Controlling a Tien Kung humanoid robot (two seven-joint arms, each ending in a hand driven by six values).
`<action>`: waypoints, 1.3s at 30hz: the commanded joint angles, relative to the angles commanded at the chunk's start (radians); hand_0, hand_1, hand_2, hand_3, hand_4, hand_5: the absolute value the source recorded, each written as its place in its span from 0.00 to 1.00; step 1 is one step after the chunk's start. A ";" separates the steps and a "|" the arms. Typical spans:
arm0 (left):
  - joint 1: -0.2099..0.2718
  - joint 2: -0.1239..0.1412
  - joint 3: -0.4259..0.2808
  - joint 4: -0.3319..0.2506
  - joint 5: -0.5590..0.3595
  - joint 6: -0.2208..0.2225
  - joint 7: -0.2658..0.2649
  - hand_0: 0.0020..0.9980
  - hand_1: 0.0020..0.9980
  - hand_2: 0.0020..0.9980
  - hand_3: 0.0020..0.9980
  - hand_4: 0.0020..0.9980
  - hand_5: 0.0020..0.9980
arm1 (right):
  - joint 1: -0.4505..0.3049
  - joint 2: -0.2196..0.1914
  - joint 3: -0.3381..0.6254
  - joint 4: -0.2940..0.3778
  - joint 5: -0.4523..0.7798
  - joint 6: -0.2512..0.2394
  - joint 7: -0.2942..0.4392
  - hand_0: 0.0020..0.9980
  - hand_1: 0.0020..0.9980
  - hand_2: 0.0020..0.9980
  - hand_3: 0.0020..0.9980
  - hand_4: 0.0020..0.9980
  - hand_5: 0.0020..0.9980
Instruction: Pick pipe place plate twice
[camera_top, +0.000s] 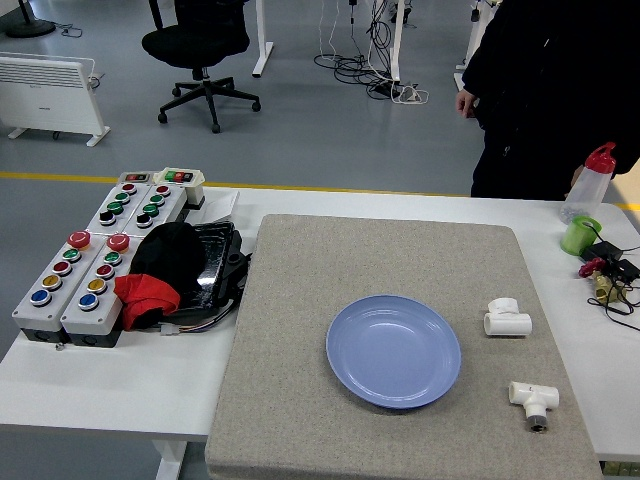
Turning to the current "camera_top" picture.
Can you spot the person's right hand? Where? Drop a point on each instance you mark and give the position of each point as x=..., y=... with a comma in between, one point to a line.
x=466, y=104

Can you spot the plain white tee pipe fitting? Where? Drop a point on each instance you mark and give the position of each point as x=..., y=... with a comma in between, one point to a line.
x=505, y=325

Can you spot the white tee fitting metal end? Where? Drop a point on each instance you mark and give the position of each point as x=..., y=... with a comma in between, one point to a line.
x=532, y=395

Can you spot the blue round plate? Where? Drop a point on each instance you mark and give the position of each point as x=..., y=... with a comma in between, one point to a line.
x=395, y=360

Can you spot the white desk leg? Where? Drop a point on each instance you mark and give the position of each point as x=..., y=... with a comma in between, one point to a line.
x=397, y=50
x=262, y=55
x=470, y=50

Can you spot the person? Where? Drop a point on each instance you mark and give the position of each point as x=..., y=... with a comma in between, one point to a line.
x=540, y=75

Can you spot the clear squeeze bottle red cap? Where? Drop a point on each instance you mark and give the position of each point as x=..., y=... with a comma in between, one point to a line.
x=590, y=185

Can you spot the green plastic cup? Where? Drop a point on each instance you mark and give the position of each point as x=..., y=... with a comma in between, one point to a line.
x=575, y=239

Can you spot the black power adapter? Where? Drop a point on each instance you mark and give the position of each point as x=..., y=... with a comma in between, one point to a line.
x=602, y=251

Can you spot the small black box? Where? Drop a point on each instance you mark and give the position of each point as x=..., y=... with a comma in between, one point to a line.
x=625, y=270

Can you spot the white paper card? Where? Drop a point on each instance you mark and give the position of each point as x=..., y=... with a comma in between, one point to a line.
x=222, y=207

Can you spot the black office chair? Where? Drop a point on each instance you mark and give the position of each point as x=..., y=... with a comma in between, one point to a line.
x=200, y=45

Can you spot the glossy black tray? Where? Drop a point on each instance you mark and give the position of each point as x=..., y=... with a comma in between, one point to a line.
x=215, y=270

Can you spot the grey control box black knob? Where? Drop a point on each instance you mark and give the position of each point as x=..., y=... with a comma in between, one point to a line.
x=167, y=207
x=102, y=206

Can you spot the black cloth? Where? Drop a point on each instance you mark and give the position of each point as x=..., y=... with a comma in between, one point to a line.
x=167, y=255

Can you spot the grey-brown felt mat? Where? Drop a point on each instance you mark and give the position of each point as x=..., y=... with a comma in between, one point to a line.
x=300, y=400

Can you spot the red cloth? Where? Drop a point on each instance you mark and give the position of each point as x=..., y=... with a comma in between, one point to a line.
x=145, y=300

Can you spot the white panel heater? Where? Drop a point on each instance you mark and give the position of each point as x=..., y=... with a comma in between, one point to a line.
x=45, y=95

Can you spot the five-button control box mushroom stop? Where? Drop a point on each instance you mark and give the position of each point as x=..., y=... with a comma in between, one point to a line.
x=45, y=311
x=85, y=320

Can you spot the black fan stand base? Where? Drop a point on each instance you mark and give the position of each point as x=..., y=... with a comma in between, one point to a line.
x=30, y=27

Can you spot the white table leg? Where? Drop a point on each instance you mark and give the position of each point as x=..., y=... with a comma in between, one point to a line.
x=170, y=460

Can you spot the white switch green red buttons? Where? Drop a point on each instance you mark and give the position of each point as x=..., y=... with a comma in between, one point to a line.
x=192, y=187

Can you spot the small grey rocker switch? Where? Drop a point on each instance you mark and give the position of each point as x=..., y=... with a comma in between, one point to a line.
x=136, y=177

